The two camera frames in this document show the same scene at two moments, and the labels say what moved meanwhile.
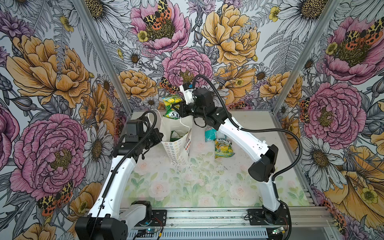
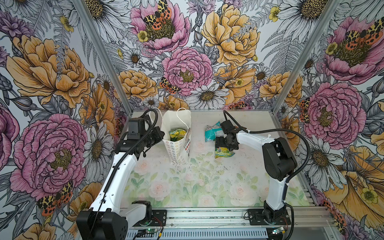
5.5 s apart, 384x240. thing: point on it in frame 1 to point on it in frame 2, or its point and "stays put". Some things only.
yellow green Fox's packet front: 169,111 to 177,134
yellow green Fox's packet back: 223,148 stays put
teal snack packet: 210,135 stays put
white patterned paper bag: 176,138 stays put
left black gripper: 158,136 stays put
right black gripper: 182,110 to 221,143
